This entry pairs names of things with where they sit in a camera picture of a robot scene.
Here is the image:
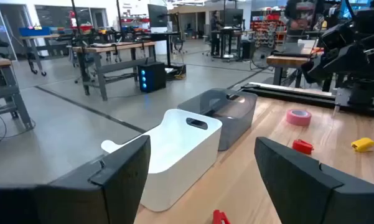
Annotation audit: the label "person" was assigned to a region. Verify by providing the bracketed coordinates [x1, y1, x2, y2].
[209, 10, 223, 57]
[284, 0, 314, 44]

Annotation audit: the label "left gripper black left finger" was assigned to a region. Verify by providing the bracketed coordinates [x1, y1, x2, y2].
[0, 135, 151, 224]

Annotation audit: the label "pink tape roll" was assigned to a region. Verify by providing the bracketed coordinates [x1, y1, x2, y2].
[286, 108, 312, 127]

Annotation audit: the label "black round fan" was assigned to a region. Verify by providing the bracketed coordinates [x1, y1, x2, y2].
[250, 45, 276, 70]

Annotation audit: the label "wooden top workbench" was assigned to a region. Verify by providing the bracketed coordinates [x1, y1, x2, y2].
[67, 41, 158, 102]
[0, 58, 35, 131]
[266, 46, 324, 90]
[18, 33, 70, 77]

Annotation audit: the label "white plastic bin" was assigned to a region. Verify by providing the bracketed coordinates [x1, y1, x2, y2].
[100, 108, 223, 213]

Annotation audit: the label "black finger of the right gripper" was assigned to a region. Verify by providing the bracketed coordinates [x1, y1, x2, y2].
[301, 57, 330, 84]

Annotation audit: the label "black computer tower blue lights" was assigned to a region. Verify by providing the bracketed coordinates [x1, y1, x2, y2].
[138, 61, 167, 93]

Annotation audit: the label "yellow staple remover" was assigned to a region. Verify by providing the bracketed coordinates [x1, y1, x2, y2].
[350, 137, 374, 154]

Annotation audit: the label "blue storage bin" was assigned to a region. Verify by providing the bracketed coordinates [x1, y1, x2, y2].
[18, 26, 52, 37]

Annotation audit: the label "black computer monitor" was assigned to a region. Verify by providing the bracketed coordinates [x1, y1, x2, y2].
[147, 3, 169, 29]
[223, 8, 245, 27]

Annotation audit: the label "grey translucent plastic bin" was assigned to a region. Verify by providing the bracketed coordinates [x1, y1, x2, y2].
[177, 88, 258, 152]

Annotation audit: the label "red staple remover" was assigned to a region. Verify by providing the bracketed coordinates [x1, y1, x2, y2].
[291, 138, 315, 156]
[212, 209, 231, 224]

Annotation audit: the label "black standing desk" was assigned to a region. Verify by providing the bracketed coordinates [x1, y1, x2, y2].
[210, 27, 256, 60]

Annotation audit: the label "black aluminium table frame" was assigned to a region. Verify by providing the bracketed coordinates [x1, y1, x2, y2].
[241, 82, 374, 119]

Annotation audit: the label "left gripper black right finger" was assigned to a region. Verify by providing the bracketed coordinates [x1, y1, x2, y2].
[254, 136, 374, 224]

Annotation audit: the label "red parts shelf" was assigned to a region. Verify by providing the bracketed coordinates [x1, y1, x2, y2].
[250, 12, 288, 48]

